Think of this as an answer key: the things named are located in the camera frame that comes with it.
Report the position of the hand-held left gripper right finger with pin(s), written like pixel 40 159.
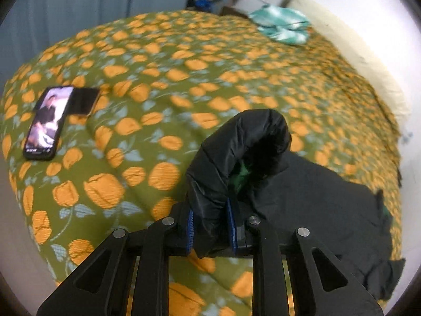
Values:
pixel 232 224

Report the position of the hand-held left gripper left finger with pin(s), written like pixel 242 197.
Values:
pixel 189 234

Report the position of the black jacket with green lining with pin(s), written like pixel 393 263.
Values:
pixel 312 200

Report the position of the green orange floral bedspread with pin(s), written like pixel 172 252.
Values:
pixel 197 72

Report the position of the smartphone with lit screen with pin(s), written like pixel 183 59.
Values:
pixel 46 123

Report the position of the teal and white cloth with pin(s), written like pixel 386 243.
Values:
pixel 281 23

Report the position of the cream pillow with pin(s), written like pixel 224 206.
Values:
pixel 355 42

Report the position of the blue-grey curtain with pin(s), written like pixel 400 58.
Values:
pixel 82 3

